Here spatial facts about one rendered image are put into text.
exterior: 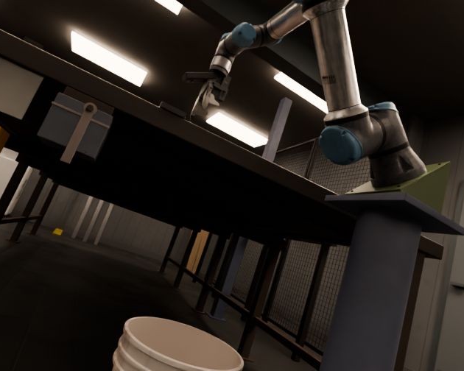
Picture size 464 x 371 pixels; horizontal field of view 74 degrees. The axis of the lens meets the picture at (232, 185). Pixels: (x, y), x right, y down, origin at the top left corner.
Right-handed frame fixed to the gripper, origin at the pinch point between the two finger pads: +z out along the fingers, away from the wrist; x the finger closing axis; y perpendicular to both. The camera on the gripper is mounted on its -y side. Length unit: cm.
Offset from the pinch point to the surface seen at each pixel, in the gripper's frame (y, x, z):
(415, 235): 56, -51, 22
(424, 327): 317, 103, 48
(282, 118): 123, 170, -112
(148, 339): 7, -18, 71
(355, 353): 49, -48, 55
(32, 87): -43, -19, 21
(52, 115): -36.2, -21.8, 25.6
